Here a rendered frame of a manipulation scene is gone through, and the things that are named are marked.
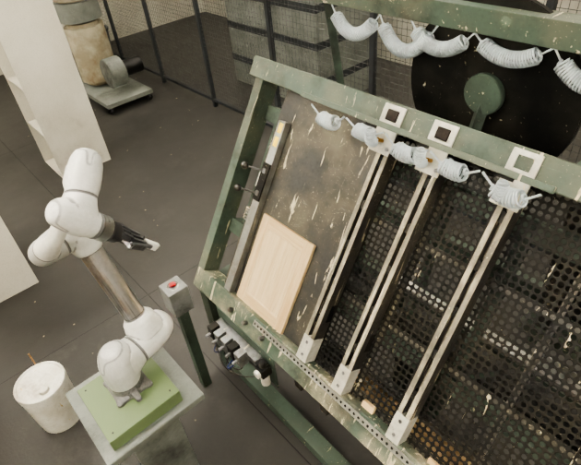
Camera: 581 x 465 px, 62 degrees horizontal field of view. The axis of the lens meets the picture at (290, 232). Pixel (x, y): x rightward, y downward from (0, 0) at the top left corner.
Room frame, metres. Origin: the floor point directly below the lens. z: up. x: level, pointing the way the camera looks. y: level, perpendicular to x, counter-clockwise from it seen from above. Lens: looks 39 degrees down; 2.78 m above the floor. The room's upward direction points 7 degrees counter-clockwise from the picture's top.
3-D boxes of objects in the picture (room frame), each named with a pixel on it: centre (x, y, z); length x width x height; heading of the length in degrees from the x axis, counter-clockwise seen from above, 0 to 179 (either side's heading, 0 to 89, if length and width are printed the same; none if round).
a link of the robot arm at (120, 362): (1.40, 0.85, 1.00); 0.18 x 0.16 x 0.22; 141
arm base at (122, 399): (1.38, 0.84, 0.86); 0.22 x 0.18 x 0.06; 37
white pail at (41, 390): (1.82, 1.62, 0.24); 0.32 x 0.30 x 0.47; 38
